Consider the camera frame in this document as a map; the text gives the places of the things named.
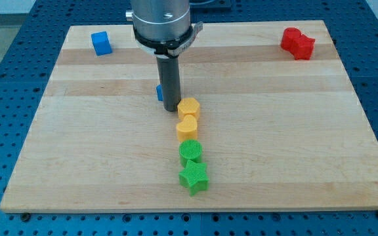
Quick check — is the green cylinder block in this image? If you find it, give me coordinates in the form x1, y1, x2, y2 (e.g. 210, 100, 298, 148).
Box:
178, 140, 203, 167

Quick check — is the red cylinder block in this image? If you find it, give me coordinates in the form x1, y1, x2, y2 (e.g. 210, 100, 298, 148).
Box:
280, 28, 302, 50

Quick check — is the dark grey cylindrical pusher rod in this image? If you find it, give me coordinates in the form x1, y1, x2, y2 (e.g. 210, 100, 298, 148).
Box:
156, 57, 181, 112

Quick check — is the blue cube block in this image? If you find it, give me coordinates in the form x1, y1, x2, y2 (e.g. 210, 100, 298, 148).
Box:
91, 31, 112, 56

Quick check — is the red star block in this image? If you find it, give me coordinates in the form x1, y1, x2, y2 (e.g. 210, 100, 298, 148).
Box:
289, 35, 316, 60

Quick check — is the yellow hexagon block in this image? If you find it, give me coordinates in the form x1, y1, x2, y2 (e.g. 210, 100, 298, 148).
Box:
177, 98, 201, 121

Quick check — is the light wooden board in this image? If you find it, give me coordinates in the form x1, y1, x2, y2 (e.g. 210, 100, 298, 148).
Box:
0, 20, 378, 213

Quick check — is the green star block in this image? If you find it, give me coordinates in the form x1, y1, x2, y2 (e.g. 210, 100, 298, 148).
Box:
178, 160, 209, 196

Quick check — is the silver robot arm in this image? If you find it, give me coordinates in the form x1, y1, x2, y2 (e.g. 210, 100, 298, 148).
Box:
131, 0, 193, 112

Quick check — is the black clamp with grey strap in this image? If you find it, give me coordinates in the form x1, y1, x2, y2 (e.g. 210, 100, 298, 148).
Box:
133, 21, 203, 58

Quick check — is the yellow heart block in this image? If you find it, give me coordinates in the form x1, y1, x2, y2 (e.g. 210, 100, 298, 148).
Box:
176, 115, 198, 142

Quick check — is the small blue block behind rod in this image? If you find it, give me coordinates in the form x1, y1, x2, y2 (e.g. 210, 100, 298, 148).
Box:
156, 85, 163, 101

